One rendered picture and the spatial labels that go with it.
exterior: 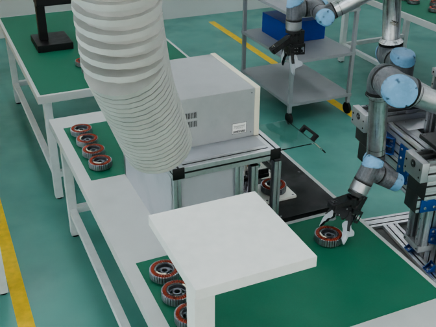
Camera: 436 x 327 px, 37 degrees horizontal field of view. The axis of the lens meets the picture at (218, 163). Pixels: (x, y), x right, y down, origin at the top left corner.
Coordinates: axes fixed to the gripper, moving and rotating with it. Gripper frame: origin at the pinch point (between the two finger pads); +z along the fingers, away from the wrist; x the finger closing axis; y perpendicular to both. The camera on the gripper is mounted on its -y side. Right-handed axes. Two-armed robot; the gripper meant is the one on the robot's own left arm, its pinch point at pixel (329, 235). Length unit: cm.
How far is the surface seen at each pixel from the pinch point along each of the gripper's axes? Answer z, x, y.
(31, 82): 29, 228, -45
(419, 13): -136, 222, 241
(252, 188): -3.7, 20.5, -29.5
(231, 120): -24, 33, -44
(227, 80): -36, 44, -46
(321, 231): 0.5, 2.7, -2.2
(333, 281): 9.8, -21.3, -12.4
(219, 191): 1.6, 21.9, -42.8
